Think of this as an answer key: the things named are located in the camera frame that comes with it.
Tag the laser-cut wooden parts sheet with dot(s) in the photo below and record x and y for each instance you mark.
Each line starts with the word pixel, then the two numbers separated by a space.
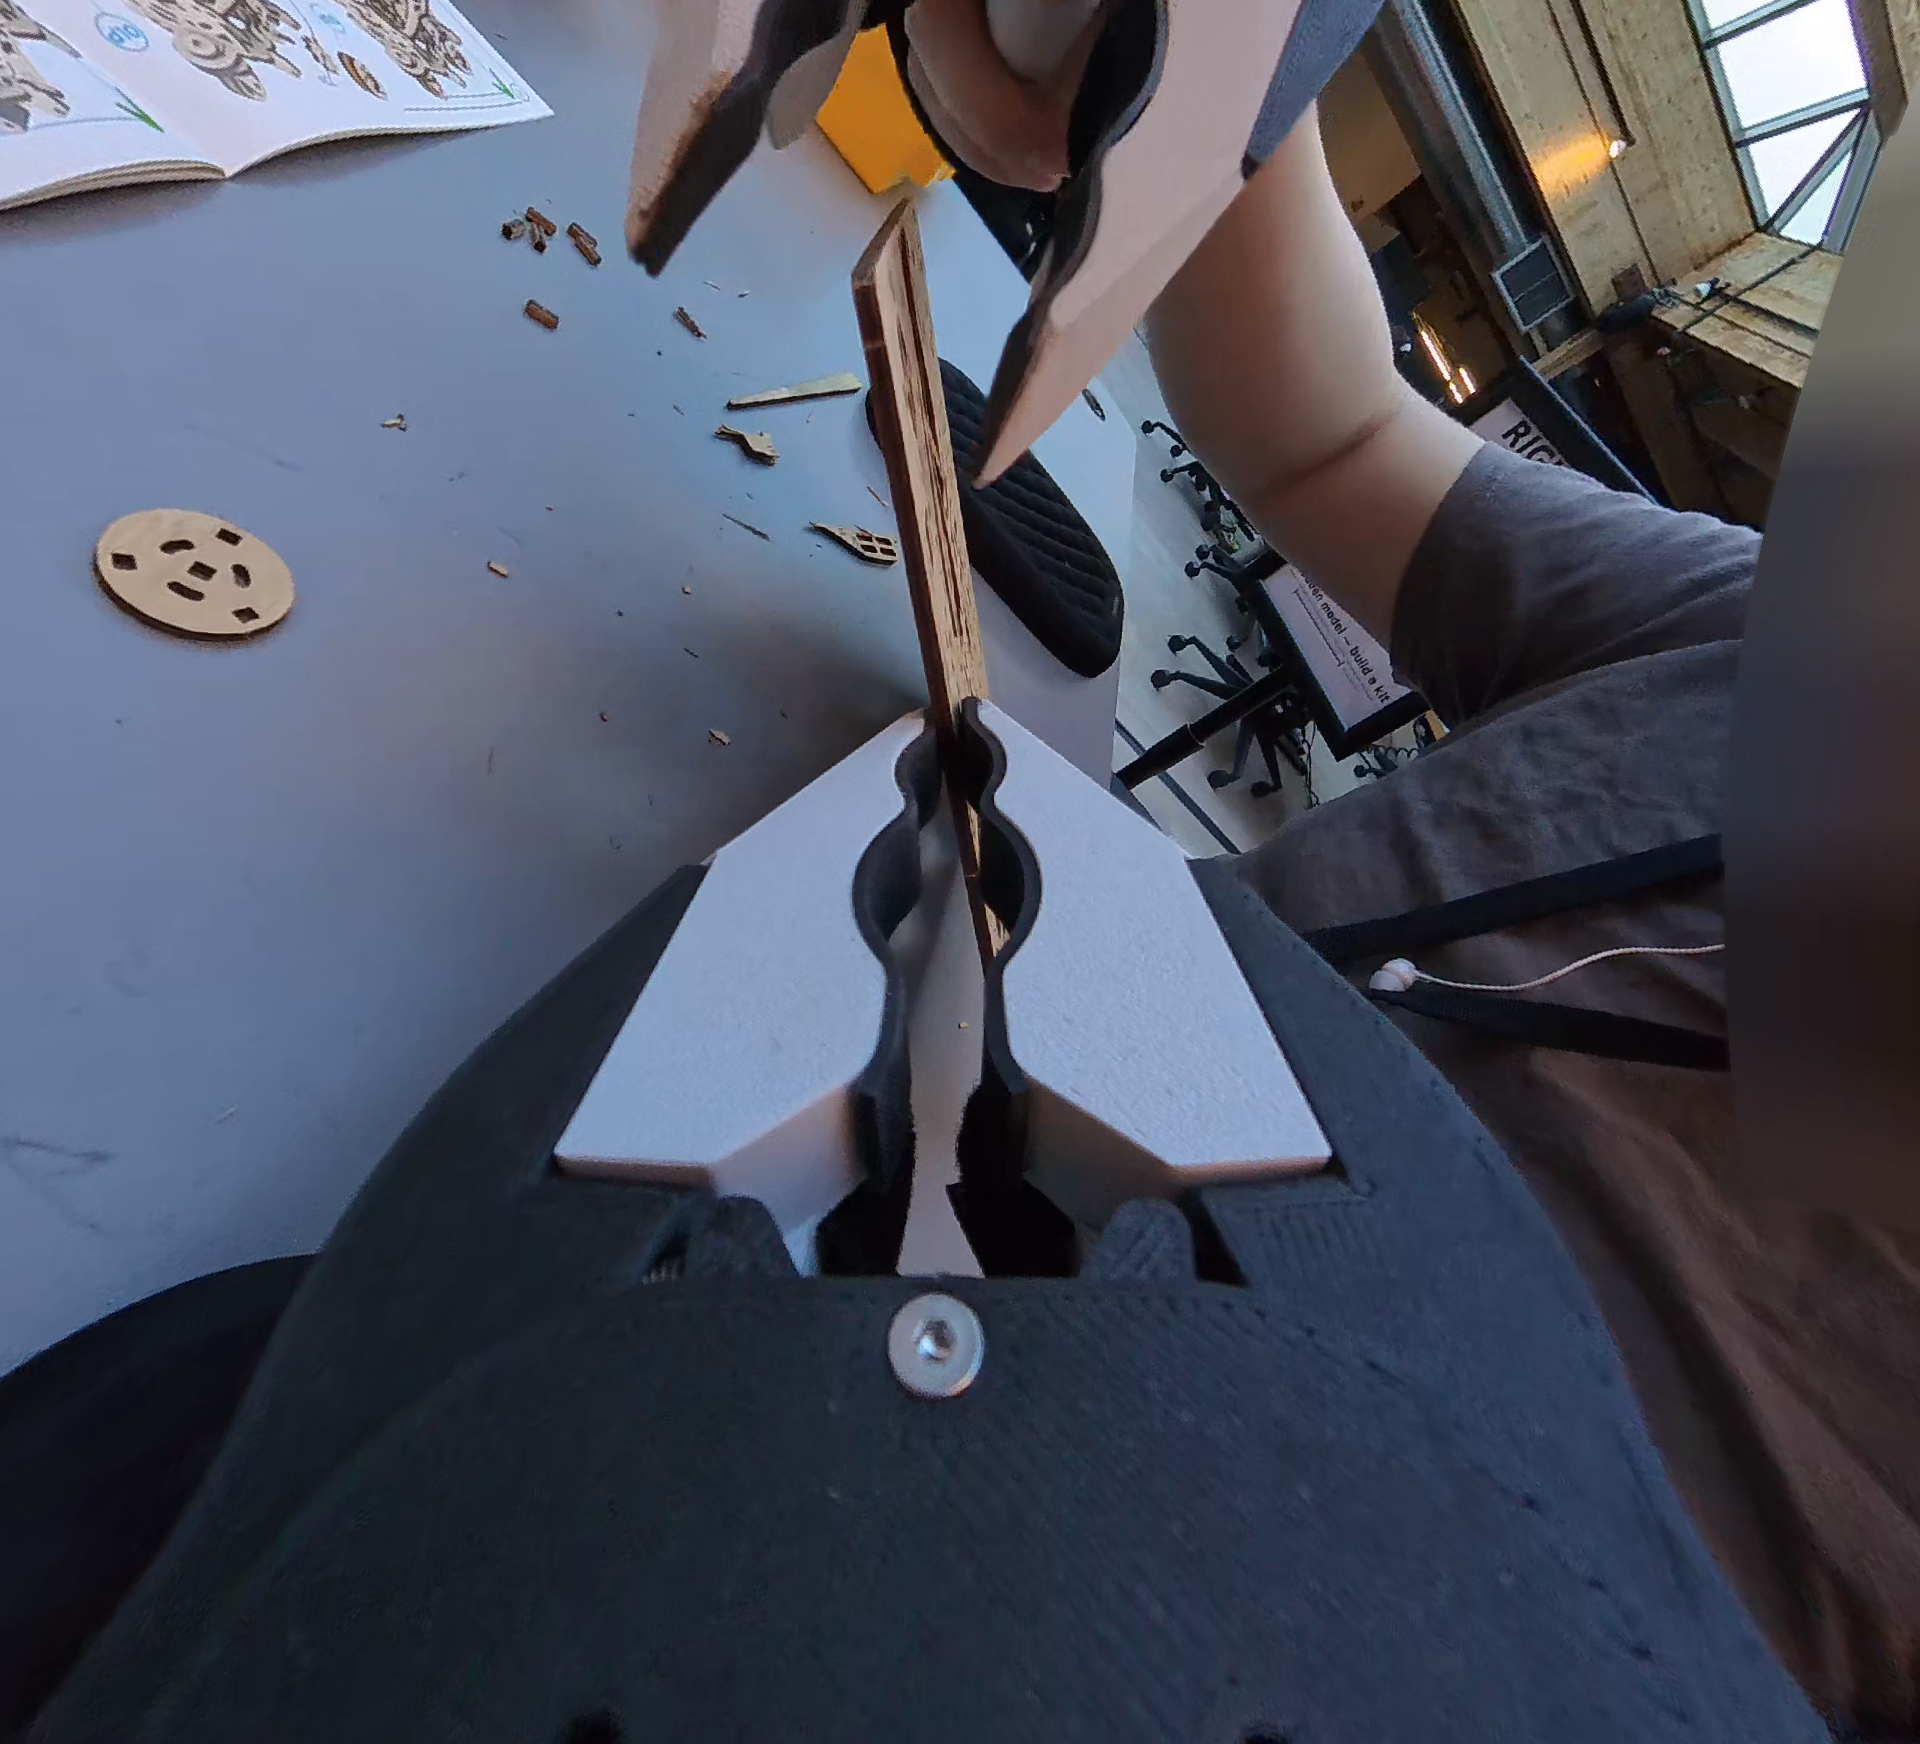
pixel 915 455

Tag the round wooden disc part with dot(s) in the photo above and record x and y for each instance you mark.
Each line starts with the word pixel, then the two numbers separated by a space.
pixel 134 575

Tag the row of black office chairs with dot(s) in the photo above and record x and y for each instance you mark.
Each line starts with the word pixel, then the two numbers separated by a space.
pixel 1201 679

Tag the wall air conditioner unit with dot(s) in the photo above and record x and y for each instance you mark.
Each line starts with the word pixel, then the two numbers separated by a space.
pixel 1531 286

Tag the person's right hand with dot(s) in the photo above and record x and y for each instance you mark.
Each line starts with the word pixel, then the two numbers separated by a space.
pixel 990 124

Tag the yellow plastic bin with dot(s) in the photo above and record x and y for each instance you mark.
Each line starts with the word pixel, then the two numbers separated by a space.
pixel 879 117

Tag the black framed tag sign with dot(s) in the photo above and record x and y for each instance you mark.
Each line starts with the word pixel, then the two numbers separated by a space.
pixel 1328 642

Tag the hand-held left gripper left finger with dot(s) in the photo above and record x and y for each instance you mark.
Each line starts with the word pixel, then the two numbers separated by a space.
pixel 720 1024

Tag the person's grey shirt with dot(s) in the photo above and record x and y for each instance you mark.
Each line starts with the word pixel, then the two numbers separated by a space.
pixel 1574 754

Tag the illustrated instruction booklet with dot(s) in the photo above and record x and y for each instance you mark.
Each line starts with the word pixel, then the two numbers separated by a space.
pixel 224 18

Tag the scattered wooden scraps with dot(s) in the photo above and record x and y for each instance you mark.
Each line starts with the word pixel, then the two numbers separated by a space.
pixel 795 391

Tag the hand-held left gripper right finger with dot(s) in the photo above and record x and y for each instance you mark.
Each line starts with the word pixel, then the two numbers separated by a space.
pixel 1155 1024

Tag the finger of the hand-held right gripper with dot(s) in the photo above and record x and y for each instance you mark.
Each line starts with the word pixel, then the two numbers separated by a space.
pixel 1214 79
pixel 720 35

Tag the person's right forearm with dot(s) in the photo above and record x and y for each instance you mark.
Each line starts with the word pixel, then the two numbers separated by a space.
pixel 1274 349

